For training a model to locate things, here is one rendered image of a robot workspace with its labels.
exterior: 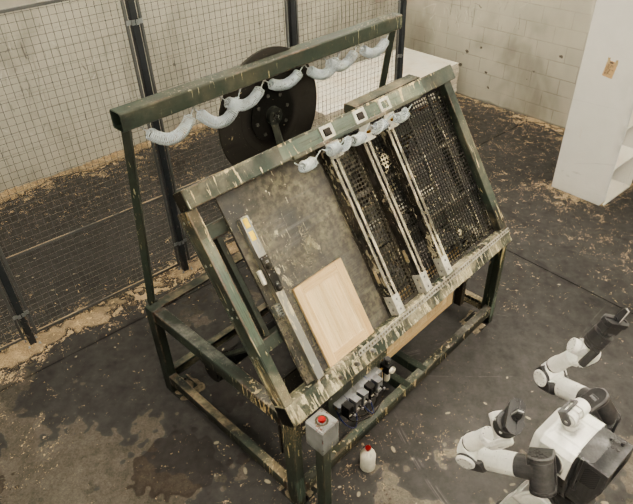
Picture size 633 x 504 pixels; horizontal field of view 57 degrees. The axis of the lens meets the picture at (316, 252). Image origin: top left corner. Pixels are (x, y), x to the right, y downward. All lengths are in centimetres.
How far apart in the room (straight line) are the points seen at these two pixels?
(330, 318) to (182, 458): 146
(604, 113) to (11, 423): 569
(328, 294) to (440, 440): 138
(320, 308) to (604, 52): 402
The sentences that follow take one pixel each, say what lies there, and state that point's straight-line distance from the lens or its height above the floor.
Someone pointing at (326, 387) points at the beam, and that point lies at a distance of 319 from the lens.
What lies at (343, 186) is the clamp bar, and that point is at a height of 162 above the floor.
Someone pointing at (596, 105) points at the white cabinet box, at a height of 100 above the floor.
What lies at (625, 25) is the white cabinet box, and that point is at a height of 176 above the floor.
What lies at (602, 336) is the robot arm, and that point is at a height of 160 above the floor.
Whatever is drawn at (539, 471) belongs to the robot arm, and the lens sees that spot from 241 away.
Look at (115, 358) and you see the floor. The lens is 482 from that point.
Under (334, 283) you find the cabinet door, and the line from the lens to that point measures 325.
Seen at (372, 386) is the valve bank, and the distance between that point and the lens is 332.
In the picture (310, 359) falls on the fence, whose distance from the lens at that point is 313.
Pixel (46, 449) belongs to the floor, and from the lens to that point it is 444.
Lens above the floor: 329
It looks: 37 degrees down
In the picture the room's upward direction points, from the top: 2 degrees counter-clockwise
